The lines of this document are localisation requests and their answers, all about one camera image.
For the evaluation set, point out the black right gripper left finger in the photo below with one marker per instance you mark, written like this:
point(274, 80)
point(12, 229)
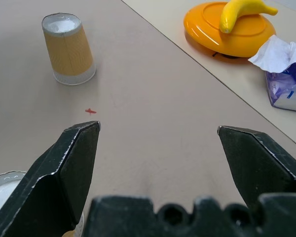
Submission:
point(51, 187)

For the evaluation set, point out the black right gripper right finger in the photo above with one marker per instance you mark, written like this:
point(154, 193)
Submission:
point(259, 168)

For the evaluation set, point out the yellow paper cup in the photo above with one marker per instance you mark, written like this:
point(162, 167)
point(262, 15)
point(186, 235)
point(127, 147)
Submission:
point(68, 50)
point(2, 192)

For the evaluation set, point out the purple tissue pack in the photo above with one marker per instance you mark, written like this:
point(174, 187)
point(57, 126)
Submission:
point(286, 79)

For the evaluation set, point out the orange plastic plate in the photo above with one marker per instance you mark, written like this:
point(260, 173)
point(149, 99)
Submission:
point(233, 32)

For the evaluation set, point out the yellow banana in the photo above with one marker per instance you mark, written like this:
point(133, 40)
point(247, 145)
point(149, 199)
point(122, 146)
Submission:
point(239, 12)

